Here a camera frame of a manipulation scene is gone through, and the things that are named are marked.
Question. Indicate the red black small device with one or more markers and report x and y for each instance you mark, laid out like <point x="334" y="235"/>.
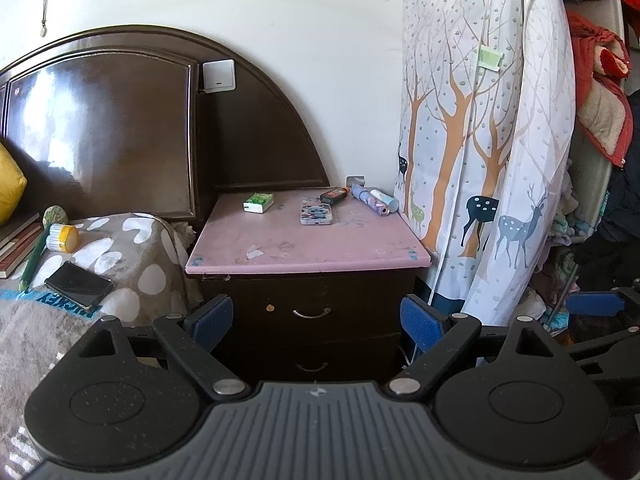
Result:
<point x="334" y="195"/>

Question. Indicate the dark wooden drawer with sticker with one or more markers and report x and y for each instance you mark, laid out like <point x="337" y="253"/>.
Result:
<point x="360" y="305"/>

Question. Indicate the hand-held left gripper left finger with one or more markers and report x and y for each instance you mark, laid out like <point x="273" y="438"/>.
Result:
<point x="211" y="321"/>

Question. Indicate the black flip-case phone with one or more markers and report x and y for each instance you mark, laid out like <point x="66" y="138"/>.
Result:
<point x="77" y="285"/>

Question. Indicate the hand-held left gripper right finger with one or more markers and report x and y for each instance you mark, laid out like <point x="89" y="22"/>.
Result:
<point x="421" y="321"/>

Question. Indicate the pale clothes pile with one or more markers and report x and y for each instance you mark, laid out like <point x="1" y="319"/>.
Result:
<point x="570" y="220"/>

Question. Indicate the blue printed cloth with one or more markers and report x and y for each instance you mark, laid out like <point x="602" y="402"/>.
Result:
<point x="55" y="305"/>

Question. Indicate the white wall switch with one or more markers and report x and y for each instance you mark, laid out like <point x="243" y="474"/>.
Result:
<point x="218" y="75"/>

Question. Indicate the small grey object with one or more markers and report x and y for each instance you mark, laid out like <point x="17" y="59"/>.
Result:
<point x="356" y="180"/>

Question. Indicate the green stick with floral head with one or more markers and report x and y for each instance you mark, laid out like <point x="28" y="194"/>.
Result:
<point x="31" y="265"/>

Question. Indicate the deer print fabric wardrobe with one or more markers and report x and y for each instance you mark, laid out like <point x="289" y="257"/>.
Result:
<point x="475" y="160"/>

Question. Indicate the dark wooden nightstand pink top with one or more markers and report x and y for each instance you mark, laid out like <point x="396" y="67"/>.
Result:
<point x="300" y="245"/>

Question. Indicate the green white tag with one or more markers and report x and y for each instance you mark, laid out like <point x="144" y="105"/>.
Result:
<point x="489" y="57"/>

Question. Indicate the light blue bottle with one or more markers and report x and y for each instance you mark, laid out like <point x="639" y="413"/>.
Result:
<point x="388" y="202"/>

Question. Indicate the purple rolled tube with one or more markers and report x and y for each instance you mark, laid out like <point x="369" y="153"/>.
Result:
<point x="370" y="201"/>

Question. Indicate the colourful patterned phone case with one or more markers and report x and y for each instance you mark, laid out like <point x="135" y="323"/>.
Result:
<point x="316" y="215"/>

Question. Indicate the grey fuzzy blanket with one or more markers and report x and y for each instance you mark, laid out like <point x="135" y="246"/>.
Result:
<point x="35" y="350"/>

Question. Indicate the green white small box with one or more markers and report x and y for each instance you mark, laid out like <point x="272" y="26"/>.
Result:
<point x="258" y="202"/>

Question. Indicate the dark cover book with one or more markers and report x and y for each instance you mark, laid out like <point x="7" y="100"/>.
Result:
<point x="20" y="223"/>

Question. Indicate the yellow pillow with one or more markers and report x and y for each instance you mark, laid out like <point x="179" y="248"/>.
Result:
<point x="9" y="185"/>

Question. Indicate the dark garment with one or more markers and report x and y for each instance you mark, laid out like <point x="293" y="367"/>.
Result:
<point x="617" y="230"/>

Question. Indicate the grey white-spotted blanket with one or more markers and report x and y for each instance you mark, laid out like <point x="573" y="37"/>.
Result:
<point x="145" y="260"/>

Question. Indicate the red fleece-lined blanket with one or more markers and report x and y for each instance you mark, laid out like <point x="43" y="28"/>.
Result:
<point x="602" y="110"/>

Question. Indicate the yellow white plastic jar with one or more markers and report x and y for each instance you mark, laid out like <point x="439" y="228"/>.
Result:
<point x="62" y="238"/>

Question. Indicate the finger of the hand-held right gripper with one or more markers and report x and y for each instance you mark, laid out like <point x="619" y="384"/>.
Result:
<point x="610" y="342"/>
<point x="595" y="304"/>

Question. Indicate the dark wooden headboard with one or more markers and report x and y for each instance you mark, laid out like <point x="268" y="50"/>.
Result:
<point x="125" y="125"/>

